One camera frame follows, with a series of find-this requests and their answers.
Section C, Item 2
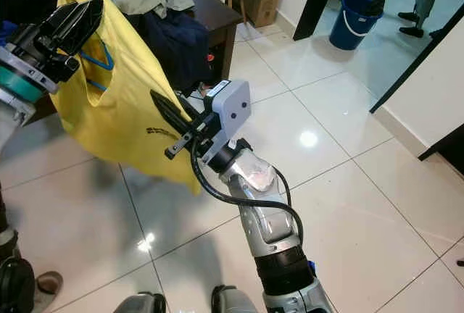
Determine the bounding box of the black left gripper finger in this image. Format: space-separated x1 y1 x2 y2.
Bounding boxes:
69 0 107 54
40 1 89 42

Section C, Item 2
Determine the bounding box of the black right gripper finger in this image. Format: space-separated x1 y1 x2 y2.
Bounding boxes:
156 104 193 141
150 90 200 134

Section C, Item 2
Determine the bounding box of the blue plastic hanger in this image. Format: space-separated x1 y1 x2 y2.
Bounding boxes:
80 41 115 93

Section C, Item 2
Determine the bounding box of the yellow shirt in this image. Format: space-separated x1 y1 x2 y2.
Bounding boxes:
51 0 202 194

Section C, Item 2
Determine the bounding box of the plain black garment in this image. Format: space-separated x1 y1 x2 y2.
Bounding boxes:
0 0 60 28

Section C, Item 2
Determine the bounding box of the navy blue garment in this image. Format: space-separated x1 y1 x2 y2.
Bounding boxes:
141 10 211 93

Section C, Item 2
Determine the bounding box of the dark brown wooden table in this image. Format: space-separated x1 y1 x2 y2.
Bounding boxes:
43 0 244 122

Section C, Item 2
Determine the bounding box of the grey robot right leg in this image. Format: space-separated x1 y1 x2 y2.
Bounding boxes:
212 284 262 313

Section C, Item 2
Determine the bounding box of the grey robot leg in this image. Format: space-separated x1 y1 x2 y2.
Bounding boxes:
212 284 262 313
115 291 166 313

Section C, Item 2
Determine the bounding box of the grey robot left leg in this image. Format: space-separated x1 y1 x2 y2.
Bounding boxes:
115 291 166 313

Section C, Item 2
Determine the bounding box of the blue plastic bucket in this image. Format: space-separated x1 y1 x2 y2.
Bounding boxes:
328 0 385 51

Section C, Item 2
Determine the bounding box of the grey slipper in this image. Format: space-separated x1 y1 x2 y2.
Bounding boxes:
35 271 65 310

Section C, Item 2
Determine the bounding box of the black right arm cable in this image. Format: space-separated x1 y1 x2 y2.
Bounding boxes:
188 139 305 245

